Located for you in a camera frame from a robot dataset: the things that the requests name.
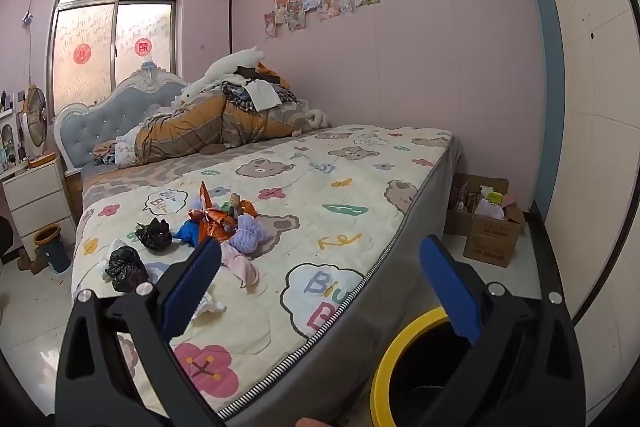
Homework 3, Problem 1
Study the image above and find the long white plush toy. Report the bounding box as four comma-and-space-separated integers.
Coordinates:
172, 47, 266, 110

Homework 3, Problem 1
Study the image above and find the open cardboard box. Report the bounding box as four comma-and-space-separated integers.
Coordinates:
444, 173, 511, 235

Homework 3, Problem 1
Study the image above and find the blue tufted bed headboard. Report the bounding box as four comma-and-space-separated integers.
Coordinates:
52, 62, 191, 170

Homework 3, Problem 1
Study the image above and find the brown boot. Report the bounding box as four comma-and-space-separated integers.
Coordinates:
16, 252, 48, 275

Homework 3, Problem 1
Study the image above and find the black plastic bag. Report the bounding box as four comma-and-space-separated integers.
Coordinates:
135, 218, 172, 252
104, 245, 150, 293

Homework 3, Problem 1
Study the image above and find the bed with cartoon quilt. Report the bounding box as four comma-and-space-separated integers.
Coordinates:
70, 124, 456, 415

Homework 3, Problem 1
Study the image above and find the pink crumpled cloth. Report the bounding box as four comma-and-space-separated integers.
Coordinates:
220, 242, 261, 289

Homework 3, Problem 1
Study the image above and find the grey mattress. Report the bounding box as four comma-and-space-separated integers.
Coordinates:
220, 142, 463, 427

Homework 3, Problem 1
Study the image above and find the blue plastic wrapper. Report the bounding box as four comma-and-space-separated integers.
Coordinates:
172, 219, 203, 248

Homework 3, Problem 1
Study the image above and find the white nightstand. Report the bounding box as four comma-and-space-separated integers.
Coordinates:
2, 157, 76, 253

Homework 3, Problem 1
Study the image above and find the folded orange grey duvet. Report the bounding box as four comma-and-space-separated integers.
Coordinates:
134, 92, 313, 165

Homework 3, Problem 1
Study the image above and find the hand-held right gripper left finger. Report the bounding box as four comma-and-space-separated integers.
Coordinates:
55, 237, 223, 427

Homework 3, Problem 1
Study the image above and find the white wardrobe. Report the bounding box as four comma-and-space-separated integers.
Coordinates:
515, 0, 640, 413

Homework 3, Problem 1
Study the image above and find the floral pillow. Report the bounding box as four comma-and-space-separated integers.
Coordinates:
92, 127, 151, 168

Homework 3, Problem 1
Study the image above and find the blue bin with brown rim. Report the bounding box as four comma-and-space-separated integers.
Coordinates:
32, 223, 73, 275

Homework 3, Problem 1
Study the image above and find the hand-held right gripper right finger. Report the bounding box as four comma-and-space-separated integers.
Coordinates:
419, 234, 586, 427

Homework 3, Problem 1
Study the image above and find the electric fan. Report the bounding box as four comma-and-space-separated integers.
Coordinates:
22, 86, 51, 152

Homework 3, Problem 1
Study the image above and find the window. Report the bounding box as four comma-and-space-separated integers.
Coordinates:
46, 0, 188, 118

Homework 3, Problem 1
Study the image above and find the row of cosmetic bottles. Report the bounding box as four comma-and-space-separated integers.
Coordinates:
0, 89, 28, 172

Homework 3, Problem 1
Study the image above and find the white crumpled tissue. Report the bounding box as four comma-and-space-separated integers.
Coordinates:
192, 289, 226, 320

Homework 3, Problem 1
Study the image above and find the grey patterned bed sheet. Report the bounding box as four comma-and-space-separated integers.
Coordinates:
80, 139, 311, 208

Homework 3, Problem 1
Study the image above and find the pink and white plush toy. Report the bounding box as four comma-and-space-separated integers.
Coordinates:
292, 107, 331, 138

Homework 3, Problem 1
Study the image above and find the yellow-rimmed black trash bin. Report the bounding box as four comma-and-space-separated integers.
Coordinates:
371, 306, 481, 427

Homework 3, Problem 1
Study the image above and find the pile of clothes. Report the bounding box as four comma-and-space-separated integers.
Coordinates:
222, 62, 301, 112

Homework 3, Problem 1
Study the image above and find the orange snack wrapper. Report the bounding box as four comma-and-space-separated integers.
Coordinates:
187, 181, 258, 245

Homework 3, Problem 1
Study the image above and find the hanging wall cable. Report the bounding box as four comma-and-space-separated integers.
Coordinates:
20, 0, 46, 82

